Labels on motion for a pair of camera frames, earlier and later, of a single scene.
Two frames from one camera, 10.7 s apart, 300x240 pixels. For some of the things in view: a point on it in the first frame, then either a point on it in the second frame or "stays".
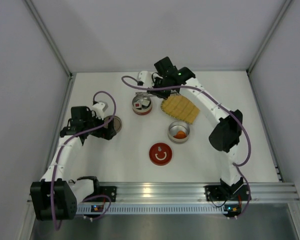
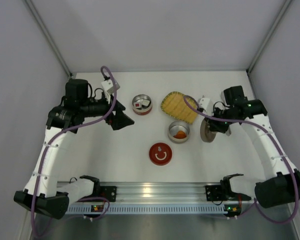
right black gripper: [159, 85] → [212, 125]
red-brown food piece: [180, 135] stays
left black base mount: [110, 191] stays
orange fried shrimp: [180, 135] stays
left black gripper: [106, 130] → [112, 114]
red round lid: [160, 154] stays
